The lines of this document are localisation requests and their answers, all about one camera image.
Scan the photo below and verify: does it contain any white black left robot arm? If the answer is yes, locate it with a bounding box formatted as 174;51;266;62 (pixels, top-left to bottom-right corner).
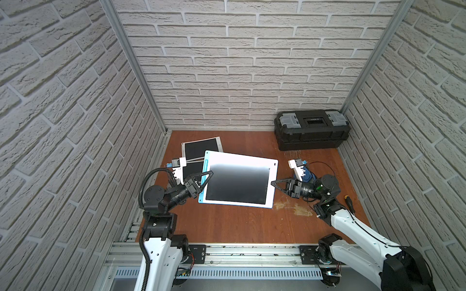
134;167;214;291

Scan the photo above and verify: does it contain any aluminium corner post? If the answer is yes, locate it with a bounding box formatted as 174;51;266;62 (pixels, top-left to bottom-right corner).
101;0;167;133
340;0;415;114

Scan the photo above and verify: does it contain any small white drawing tablet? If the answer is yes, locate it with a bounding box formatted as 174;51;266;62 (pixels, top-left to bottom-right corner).
182;137;223;161

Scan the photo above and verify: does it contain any right aluminium corner post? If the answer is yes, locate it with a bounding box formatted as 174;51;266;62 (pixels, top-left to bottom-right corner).
340;0;415;114

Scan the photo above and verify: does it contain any blue framed drawing tablet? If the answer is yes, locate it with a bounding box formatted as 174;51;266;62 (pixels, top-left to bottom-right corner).
198;150;279;209

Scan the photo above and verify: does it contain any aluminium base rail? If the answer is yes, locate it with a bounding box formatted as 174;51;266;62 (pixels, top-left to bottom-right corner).
105;242;403;281

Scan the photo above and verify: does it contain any left aluminium corner post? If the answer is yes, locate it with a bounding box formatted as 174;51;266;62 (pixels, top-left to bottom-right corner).
101;0;167;133

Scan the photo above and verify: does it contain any blue microfiber cloth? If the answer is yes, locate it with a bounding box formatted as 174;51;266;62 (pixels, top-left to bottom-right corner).
302;168;317;183

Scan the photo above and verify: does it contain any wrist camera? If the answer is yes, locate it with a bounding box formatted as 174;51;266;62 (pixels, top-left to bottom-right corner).
166;157;187;184
288;159;307;181

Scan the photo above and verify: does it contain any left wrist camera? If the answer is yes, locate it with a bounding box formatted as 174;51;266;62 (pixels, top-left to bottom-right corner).
166;157;187;184

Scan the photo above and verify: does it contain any black plastic toolbox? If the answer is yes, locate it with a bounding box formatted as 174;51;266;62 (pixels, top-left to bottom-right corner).
274;110;351;151

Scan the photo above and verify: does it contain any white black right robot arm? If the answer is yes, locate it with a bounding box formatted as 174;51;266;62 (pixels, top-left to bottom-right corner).
271;175;435;291

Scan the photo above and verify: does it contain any large white drawing tablet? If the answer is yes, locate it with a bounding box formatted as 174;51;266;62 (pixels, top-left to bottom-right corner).
183;161;203;181

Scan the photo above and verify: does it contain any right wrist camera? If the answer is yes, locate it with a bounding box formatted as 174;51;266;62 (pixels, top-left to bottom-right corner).
288;159;307;181

